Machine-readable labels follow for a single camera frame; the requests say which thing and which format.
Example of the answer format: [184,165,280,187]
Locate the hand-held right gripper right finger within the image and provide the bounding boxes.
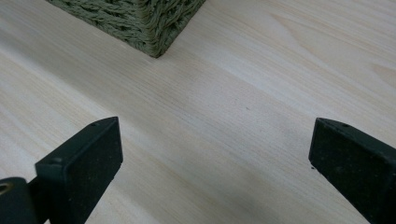
[308,117,396,224]

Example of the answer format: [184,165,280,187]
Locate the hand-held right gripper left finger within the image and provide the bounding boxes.
[28,116,124,224]

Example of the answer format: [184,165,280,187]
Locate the green woven basket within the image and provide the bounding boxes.
[46,0,207,59]

